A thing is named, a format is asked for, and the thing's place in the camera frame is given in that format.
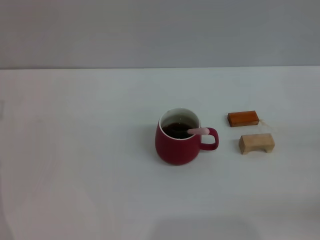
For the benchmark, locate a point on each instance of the orange-brown wooden block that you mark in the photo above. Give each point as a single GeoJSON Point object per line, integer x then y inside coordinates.
{"type": "Point", "coordinates": [241, 118]}

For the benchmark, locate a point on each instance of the red ceramic cup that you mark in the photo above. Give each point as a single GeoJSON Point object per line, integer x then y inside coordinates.
{"type": "Point", "coordinates": [175, 152]}

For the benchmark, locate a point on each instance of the dark brown coffee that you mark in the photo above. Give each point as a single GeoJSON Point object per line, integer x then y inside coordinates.
{"type": "Point", "coordinates": [175, 128]}

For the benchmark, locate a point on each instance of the light wooden arch block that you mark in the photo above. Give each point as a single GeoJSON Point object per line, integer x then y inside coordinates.
{"type": "Point", "coordinates": [255, 142]}

